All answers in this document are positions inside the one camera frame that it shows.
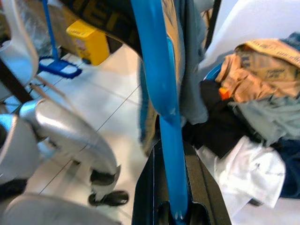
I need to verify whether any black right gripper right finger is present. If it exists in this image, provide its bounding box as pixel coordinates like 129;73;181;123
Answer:
184;142;233;225

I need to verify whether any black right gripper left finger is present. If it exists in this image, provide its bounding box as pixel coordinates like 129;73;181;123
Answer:
131;140;173;225

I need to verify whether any blue plastic hanger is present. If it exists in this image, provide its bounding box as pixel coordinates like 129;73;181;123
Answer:
130;0;189;222

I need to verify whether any grey-blue shorts yellow waistband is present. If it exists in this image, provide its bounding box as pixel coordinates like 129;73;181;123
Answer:
58;0;210;157

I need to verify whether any white garment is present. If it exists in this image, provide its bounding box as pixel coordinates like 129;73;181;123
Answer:
196;135;287;210

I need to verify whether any silver robot leg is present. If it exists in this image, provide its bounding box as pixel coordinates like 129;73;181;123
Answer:
0;192;122;225

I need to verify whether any black garment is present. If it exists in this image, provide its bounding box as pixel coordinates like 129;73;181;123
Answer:
184;81;267;158

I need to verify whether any navy blue garment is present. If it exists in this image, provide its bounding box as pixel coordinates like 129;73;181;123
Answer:
269;138;300;199

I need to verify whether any grey-green garment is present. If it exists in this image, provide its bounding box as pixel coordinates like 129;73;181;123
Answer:
228;95;300;148

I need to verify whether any small orange object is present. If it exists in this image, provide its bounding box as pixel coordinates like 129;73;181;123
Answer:
219;87;230;101

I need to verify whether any tan printed garment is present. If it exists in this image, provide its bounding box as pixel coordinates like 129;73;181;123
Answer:
215;38;300;103

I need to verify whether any dark brown table leg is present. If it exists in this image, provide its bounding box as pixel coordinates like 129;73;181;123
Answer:
0;58;33;102

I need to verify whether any yellow plastic container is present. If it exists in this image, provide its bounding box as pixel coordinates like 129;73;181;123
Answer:
65;20;110;67

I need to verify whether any blue flat mop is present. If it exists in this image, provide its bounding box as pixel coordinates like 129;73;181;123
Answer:
38;0;83;78

